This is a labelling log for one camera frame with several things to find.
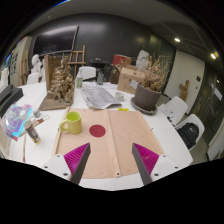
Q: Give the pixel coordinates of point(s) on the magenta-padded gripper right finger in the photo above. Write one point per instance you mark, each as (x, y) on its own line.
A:
(146, 158)

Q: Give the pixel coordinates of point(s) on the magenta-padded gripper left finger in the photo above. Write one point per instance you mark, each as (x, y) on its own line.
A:
(75, 156)

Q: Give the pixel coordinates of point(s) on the white-capped dark drink bottle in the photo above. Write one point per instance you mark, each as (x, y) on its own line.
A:
(32, 131)

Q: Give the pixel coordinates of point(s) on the light wooden drawing board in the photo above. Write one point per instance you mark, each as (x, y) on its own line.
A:
(126, 133)

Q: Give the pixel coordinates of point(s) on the flat round red coaster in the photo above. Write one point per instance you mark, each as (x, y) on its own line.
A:
(97, 130)

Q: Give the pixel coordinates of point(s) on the lime green mug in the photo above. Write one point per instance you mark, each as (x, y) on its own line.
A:
(71, 121)

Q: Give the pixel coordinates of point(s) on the black backpack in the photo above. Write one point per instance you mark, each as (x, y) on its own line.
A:
(188, 133)

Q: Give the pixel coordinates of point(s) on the small yellow tag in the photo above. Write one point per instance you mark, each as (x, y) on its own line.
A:
(123, 109)

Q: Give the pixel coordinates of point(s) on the small paint jar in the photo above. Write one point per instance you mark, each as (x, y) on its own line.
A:
(36, 113)

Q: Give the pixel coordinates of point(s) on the white chair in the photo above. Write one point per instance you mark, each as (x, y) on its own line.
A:
(32, 78)
(87, 71)
(199, 120)
(178, 106)

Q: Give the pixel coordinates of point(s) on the grey pot with dried plant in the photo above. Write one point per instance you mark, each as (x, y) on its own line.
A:
(146, 96)

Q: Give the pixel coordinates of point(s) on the grey printed newspaper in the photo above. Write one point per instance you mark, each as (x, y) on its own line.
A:
(98, 96)

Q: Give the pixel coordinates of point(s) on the small white cup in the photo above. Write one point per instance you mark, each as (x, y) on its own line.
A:
(119, 96)

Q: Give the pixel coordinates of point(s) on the iridescent holographic sheet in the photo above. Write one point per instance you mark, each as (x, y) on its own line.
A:
(15, 118)

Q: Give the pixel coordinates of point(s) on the golden brown figure sculpture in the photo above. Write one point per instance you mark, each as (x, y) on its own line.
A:
(60, 86)

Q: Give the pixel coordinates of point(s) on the white spray bottle green label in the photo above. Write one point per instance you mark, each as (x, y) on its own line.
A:
(79, 80)

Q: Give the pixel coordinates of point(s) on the wooden cross-shaped figure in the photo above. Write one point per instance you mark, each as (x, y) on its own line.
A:
(183, 90)

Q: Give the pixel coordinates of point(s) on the brown cardboard box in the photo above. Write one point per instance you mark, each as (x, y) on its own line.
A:
(128, 80)

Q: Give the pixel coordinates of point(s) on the black foam block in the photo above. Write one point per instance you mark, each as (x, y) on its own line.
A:
(5, 93)
(11, 100)

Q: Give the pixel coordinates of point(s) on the dark brown box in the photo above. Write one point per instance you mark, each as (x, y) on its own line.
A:
(110, 74)

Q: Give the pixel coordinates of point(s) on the wooden easel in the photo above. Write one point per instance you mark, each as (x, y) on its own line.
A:
(76, 60)
(24, 66)

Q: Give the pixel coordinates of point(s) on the white plaster piece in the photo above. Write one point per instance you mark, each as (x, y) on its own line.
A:
(142, 60)

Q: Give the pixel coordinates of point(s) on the red box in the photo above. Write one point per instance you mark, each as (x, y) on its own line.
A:
(120, 60)

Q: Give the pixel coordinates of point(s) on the white cabinet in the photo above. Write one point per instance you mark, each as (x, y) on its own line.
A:
(14, 63)

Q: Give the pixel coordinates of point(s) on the round ceiling light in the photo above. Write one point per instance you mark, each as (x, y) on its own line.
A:
(177, 39)
(213, 55)

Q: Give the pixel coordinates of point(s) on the black wall screen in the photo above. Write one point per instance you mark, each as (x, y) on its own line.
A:
(55, 40)

